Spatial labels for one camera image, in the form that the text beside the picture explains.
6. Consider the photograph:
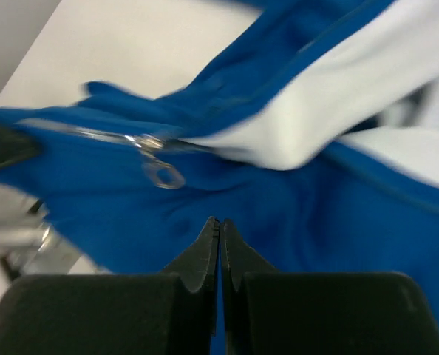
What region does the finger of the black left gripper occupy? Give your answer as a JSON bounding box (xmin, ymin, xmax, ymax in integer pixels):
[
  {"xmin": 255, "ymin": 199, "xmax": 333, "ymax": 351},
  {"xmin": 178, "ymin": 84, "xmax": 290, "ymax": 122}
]
[{"xmin": 0, "ymin": 125, "xmax": 41, "ymax": 169}]

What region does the blue fleece zip jacket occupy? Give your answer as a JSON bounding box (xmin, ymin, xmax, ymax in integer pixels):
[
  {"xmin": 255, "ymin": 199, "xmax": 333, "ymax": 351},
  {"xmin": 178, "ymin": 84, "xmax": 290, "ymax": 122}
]
[{"xmin": 0, "ymin": 0, "xmax": 439, "ymax": 355}]

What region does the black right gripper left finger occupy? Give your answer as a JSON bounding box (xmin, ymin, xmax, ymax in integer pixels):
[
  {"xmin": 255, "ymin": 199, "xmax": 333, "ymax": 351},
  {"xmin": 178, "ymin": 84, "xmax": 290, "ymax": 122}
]
[{"xmin": 0, "ymin": 218, "xmax": 219, "ymax": 355}]

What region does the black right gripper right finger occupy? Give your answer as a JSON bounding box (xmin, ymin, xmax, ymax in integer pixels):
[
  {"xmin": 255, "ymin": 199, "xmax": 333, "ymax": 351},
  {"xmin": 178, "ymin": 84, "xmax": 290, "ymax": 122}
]
[{"xmin": 219, "ymin": 220, "xmax": 439, "ymax": 354}]

